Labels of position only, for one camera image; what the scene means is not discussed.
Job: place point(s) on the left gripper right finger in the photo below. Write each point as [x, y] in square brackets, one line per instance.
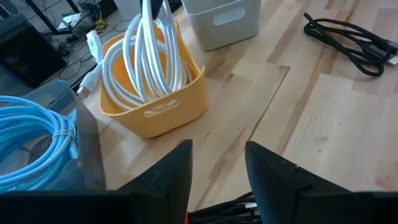
[280, 189]

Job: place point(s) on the large black box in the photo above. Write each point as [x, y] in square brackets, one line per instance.
[28, 53]

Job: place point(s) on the white power strip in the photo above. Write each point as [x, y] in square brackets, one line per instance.
[70, 21]

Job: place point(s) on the black metal frame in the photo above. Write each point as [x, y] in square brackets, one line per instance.
[43, 17]

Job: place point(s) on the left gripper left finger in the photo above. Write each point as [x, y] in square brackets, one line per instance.
[168, 186]

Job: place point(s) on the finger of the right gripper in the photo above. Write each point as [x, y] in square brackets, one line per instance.
[158, 5]
[142, 4]

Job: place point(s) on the transparent grey plastic bin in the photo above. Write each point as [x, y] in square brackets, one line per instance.
[90, 140]

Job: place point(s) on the yellow plastic bin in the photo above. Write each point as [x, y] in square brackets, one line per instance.
[174, 121]

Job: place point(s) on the small black box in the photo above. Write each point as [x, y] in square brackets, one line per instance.
[102, 7]

